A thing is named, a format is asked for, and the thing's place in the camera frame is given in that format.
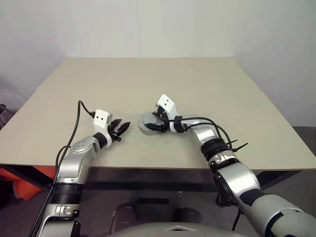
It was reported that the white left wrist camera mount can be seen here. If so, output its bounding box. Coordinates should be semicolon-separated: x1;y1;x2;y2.
93;109;114;149

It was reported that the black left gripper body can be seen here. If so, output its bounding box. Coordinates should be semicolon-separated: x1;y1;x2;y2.
107;123;123;143

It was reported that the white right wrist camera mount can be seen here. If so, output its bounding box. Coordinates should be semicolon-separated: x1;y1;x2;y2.
157;94;177;132

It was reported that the orange object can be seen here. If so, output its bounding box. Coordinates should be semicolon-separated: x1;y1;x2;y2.
0;166;56;200

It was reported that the round metal bearing part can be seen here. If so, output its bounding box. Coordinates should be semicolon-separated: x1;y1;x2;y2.
137;120;165;136

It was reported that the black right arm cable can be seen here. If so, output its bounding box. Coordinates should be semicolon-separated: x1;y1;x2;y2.
162;116;235;152

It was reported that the grey robot torso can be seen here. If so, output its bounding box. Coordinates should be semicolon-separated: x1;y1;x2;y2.
106;221;250;237

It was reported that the dark rounded shape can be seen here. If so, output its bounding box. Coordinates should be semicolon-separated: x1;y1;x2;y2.
110;202;139;232

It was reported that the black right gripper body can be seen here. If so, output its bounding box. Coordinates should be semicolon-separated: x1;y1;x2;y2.
154;105;171;132

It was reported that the black table frame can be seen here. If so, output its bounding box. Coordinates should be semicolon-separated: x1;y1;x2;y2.
0;164;316;196

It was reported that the dark equipment pile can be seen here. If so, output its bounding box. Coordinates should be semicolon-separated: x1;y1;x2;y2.
0;103;15;129

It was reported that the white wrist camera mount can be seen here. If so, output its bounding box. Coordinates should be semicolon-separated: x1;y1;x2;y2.
93;109;114;149
157;94;177;132

